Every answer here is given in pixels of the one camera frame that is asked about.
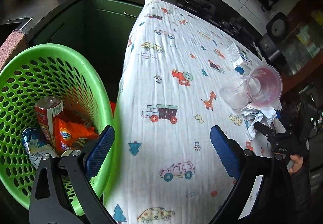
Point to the red printed plastic cup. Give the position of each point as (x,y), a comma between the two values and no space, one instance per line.
(264,86)

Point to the black gas stove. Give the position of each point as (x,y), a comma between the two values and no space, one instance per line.
(223,17)

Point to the white paper cup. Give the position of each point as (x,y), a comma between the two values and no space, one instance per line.
(235,94)

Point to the orange Ovaltine snack bag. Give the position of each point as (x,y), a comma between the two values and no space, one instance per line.
(71,131)

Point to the pink dish cloth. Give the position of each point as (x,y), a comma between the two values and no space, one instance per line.
(15,43)

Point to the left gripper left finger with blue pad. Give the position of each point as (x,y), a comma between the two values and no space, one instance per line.
(49,201)

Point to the crumpled silver foil wrapper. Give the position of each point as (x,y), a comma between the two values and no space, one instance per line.
(251,115)

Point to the white blue carton box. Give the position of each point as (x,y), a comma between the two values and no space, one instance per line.
(243,61)

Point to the white cartoon print tablecloth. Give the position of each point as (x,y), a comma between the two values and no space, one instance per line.
(165,168)

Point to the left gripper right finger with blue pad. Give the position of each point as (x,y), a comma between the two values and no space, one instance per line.
(275,202)

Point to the red gold drink bottle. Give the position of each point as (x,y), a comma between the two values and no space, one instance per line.
(46,109)

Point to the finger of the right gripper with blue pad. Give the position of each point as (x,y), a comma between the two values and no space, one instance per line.
(264,130)

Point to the blue white milk can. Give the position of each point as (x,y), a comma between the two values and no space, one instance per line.
(36,145)

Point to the person's right hand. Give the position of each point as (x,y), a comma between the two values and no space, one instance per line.
(297,163)

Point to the green plastic basket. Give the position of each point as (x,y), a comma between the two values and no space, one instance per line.
(40,71)

